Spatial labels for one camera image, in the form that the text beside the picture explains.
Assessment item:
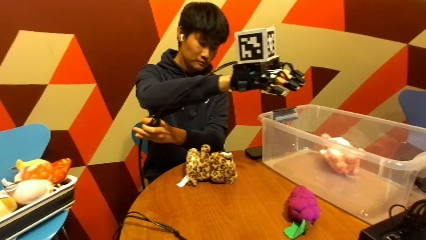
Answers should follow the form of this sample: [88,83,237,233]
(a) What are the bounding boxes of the white tray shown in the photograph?
[0,174,79,240]

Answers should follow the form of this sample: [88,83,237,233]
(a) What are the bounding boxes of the small black flat device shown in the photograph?
[244,145,264,160]

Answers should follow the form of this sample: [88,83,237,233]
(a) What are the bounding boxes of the white plush toy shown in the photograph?
[1,177,56,206]

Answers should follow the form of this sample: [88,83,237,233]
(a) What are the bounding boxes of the yellow plush toy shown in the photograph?
[0,194,19,219]

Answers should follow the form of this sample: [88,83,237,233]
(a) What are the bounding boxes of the black looped cables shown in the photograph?
[388,199,426,231]

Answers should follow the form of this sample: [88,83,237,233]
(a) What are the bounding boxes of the leopard print plush toy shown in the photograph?
[176,143,240,188]

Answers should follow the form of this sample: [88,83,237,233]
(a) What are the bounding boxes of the the person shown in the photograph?
[132,1,233,185]

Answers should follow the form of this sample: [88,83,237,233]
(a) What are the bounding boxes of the blue chair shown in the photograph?
[397,89,426,129]
[131,121,149,191]
[0,123,72,240]

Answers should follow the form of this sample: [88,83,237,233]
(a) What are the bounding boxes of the black table cable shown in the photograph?
[112,211,189,240]

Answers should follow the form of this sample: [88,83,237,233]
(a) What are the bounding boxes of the pink plush toy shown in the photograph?
[318,133,364,177]

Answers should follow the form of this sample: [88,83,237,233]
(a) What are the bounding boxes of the purple grape plush toy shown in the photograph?
[282,185,322,240]

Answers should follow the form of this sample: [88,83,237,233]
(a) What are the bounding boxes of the black glove cable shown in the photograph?
[147,60,240,128]

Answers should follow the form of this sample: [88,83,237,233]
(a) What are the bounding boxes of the clear plastic storage bin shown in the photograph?
[257,104,426,226]

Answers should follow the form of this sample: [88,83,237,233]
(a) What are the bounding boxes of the white marker cube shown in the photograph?
[233,26,278,65]

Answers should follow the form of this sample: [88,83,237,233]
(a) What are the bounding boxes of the black electronic box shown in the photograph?
[358,210,426,240]

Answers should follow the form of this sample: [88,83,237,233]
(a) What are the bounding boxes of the orange plush toy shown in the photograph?
[15,157,73,185]

